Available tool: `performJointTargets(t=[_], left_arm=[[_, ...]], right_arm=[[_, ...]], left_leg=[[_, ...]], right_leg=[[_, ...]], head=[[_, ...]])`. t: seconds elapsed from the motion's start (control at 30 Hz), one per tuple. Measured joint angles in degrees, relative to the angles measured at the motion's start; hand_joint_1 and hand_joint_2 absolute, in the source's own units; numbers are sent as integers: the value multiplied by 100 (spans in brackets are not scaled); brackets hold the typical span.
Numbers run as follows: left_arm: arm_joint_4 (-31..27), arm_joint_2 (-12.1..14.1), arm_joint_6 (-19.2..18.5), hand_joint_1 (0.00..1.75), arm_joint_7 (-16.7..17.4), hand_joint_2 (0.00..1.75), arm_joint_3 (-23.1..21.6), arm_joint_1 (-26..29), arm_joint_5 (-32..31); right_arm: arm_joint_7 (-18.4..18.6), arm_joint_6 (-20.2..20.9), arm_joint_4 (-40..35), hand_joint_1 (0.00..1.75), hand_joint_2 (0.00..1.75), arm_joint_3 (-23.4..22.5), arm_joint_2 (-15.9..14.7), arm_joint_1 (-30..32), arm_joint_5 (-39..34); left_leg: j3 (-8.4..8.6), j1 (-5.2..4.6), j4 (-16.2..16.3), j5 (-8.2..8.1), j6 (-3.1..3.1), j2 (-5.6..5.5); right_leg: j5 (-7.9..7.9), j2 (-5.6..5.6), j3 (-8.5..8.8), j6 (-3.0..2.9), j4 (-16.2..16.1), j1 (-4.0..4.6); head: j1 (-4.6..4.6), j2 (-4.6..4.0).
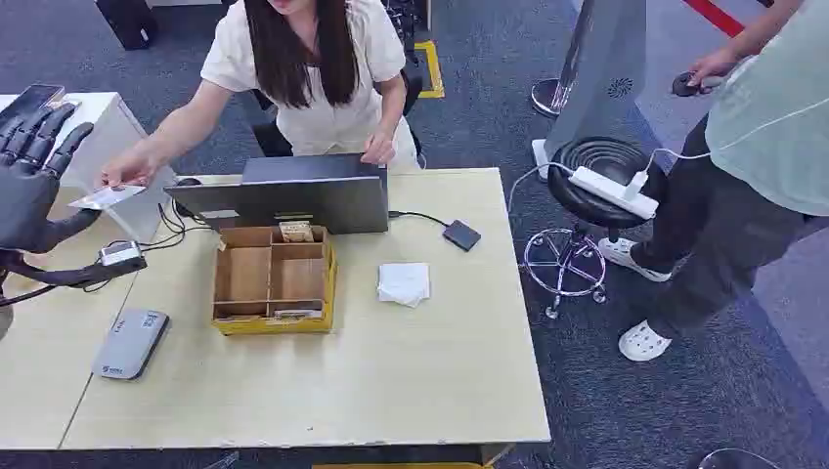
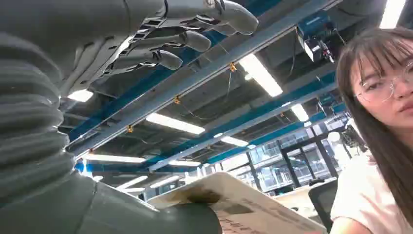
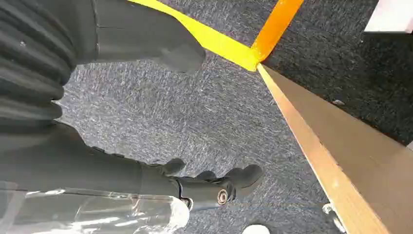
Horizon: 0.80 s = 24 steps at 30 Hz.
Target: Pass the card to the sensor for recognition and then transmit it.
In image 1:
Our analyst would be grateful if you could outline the dark grey laptop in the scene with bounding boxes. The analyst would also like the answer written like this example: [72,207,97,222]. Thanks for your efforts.
[163,152,390,235]

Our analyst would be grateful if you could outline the black smartphone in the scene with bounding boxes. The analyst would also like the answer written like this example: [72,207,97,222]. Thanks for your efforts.
[0,83,66,124]

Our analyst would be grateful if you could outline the black office chair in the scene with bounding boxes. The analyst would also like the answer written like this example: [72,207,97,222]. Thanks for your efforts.
[249,0,433,160]

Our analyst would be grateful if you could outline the stack of brown cards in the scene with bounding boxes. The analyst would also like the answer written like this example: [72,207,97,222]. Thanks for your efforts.
[279,221,316,244]

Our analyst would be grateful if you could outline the seated person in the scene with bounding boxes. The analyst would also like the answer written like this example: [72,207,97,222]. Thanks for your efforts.
[98,0,423,191]

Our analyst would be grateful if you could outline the red barrier belt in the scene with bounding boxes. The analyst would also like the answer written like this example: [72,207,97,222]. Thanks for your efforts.
[680,0,747,39]

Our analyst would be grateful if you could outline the black round stool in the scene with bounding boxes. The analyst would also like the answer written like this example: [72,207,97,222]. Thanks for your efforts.
[521,136,669,321]

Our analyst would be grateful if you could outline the white side cabinet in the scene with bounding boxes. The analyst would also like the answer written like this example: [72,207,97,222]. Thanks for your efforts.
[0,91,177,244]

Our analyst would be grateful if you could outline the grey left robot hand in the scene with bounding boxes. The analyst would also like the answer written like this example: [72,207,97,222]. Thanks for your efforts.
[0,102,103,256]

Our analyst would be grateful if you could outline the standing person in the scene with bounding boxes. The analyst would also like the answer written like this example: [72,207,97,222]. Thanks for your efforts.
[596,0,829,363]

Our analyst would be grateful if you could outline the white folded tissue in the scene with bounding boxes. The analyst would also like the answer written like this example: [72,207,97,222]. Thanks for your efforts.
[376,261,432,310]

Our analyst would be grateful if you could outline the grey kiosk stand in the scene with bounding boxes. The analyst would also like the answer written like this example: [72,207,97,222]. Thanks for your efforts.
[531,0,649,183]

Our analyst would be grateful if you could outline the grey flat card reader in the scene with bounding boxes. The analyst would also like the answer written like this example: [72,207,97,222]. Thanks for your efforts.
[92,308,172,382]

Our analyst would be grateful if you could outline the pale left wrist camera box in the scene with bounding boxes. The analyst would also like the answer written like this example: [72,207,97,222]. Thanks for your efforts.
[99,239,145,268]

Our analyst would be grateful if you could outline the black handheld controller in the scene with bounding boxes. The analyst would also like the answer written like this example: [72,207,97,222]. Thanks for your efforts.
[671,70,724,99]

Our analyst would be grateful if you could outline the black drive cable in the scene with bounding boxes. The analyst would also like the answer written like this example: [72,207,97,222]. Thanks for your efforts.
[387,209,452,229]

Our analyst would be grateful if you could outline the printed card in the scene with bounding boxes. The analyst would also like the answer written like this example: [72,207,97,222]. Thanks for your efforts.
[67,185,148,212]

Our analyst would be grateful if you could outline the white power cable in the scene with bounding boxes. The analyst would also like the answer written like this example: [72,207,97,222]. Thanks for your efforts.
[505,97,829,216]

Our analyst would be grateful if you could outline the black external drive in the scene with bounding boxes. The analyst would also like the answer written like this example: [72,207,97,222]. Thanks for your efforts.
[441,219,483,253]

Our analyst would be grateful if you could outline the wooden card box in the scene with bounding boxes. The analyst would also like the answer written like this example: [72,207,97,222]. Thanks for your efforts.
[210,224,338,336]

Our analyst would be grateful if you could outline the chrome stanchion post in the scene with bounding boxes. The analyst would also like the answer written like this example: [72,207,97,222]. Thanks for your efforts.
[530,0,597,120]

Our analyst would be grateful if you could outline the long black cable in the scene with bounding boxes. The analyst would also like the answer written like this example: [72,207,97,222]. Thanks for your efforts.
[82,201,215,294]

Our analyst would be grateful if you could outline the white power strip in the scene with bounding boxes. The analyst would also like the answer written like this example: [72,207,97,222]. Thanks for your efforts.
[567,165,661,222]

